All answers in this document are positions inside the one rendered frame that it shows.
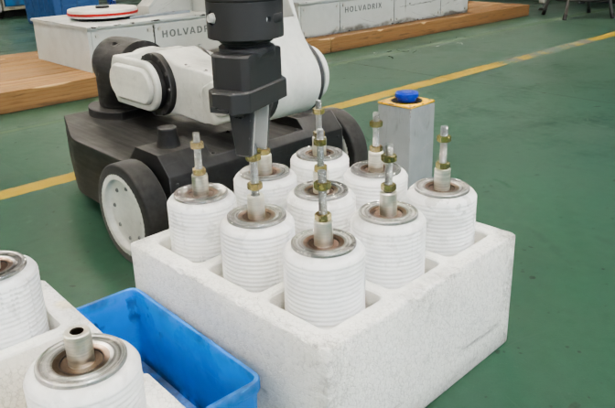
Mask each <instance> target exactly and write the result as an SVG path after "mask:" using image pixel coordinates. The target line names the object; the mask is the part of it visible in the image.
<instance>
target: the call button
mask: <svg viewBox="0 0 615 408"><path fill-rule="evenodd" d="M395 97H396V98H397V101H399V102H415V101H416V98H417V97H418V91H415V90H399V91H396V92H395Z"/></svg>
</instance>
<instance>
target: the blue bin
mask: <svg viewBox="0 0 615 408"><path fill-rule="evenodd" d="M76 309H77V310H78V311H79V312H80V313H81V314H82V315H83V316H85V317H86V318H87V319H88V320H89V321H90V322H91V323H92V324H94V325H95V326H96V327H97V328H98V329H99V330H100V331H101V332H102V333H103V334H109V335H112V336H115V337H118V338H120V339H123V340H125V341H127V342H128V343H130V344H131V345H132V346H133V347H134V348H135V349H136V350H137V351H138V353H139V355H140V358H141V364H142V371H143V373H148V374H149V375H150V376H151V377H152V378H153V379H154V380H155V381H157V382H158V383H159V384H160V385H161V386H162V387H163V388H165V389H166V390H167V391H168V392H169V393H170V394H171V395H172V396H174V397H175V398H176V399H177V400H178V401H179V402H180V403H181V404H182V405H183V406H185V407H186V408H257V393H258V392H259V391H260V388H261V385H260V376H259V375H258V374H257V373H256V372H255V371H253V370H252V369H250V368H249V367H247V366H246V365H245V364H243V363H242V362H240V361H239V360H238V359H236V358H235V357H234V356H233V355H231V354H230V353H228V352H227V351H226V350H224V349H222V348H221V347H220V346H218V345H217V344H215V343H214V342H213V341H211V340H210V339H208V338H207V337H205V336H204V335H202V334H201V333H200V332H199V331H198V330H196V329H195V328H194V327H192V326H190V325H189V324H188V323H186V322H185V321H183V320H182V319H181V318H179V317H177V316H176V315H175V314H173V313H172V312H170V311H169V310H168V309H166V308H165V307H163V306H162V305H160V304H159V303H158V302H157V301H156V300H154V299H153V298H151V297H150V296H149V295H147V294H145V293H144V292H143V291H141V290H140V289H138V288H127V289H125V290H122V291H120V292H117V293H115V294H112V295H108V296H106V297H104V298H101V299H99V300H96V301H93V302H91V303H89V304H87V305H84V306H80V307H77V308H76Z"/></svg>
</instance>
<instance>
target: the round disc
mask: <svg viewBox="0 0 615 408"><path fill-rule="evenodd" d="M137 12H138V8H137V6H136V5H88V6H80V7H73V8H70V9H68V10H67V16H68V18H73V19H79V20H81V21H105V20H115V19H122V18H125V17H126V16H133V15H136V14H137Z"/></svg>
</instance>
